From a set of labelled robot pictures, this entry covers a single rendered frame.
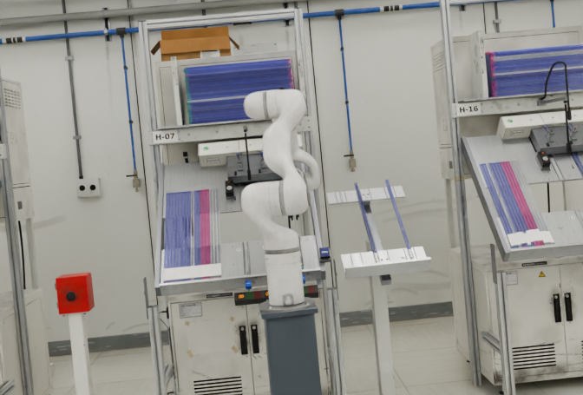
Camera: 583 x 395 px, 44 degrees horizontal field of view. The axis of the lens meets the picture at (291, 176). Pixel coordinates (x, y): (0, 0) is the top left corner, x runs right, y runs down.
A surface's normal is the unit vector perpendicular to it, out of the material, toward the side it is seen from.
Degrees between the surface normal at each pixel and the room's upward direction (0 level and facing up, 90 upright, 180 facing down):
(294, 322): 90
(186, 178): 45
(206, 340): 90
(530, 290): 90
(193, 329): 90
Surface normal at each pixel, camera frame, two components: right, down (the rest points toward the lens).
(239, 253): -0.04, -0.69
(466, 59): 0.04, 0.03
